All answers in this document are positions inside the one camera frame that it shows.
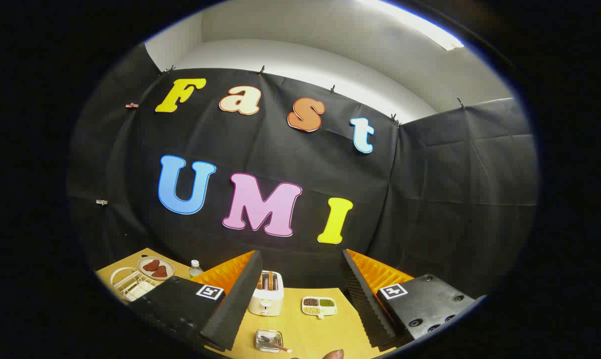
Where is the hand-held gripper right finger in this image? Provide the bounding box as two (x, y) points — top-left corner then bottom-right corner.
(341, 249), (486, 351)

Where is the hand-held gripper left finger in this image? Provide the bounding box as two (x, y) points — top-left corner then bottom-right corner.
(130, 251), (263, 352)

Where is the metal wire basket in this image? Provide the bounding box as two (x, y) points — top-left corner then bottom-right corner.
(255, 329), (284, 354)

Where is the metal spoon with pink handle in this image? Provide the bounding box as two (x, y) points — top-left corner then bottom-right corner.
(259, 336), (294, 354)

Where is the white wire dish rack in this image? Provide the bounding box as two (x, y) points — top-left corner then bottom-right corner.
(110, 267), (162, 303)

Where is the white divided dish with beans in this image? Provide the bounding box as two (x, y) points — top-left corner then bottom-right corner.
(301, 296), (338, 320)

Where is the small beige plate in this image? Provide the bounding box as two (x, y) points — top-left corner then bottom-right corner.
(138, 256), (175, 281)

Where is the white toaster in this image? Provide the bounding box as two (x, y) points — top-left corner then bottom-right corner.
(248, 271), (285, 316)

